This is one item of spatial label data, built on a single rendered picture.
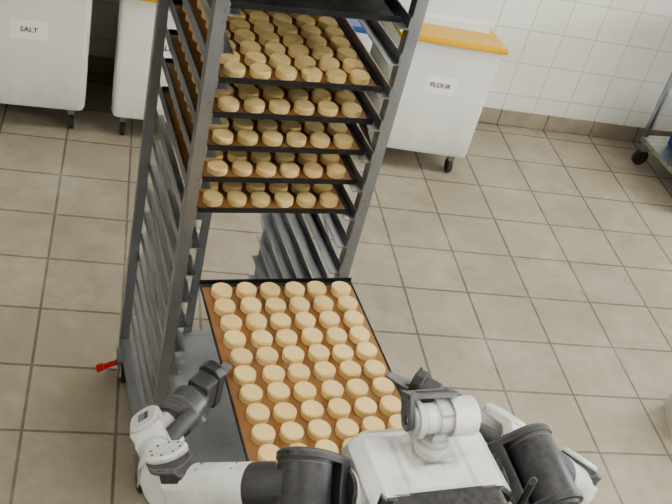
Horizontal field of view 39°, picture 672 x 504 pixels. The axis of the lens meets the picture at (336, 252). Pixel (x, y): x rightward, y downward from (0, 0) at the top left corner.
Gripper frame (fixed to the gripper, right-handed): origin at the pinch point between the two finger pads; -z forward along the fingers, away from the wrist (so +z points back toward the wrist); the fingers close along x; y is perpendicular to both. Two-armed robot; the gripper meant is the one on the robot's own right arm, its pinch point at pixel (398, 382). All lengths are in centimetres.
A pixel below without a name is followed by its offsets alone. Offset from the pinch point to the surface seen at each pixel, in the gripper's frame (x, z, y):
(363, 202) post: 18.3, -31.4, -33.6
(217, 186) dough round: 15, -64, -16
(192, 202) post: 18, -63, -2
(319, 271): -14, -41, -40
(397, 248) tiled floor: -101, -60, -187
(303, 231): -14, -54, -54
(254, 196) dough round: 15, -55, -19
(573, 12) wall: -27, -51, -358
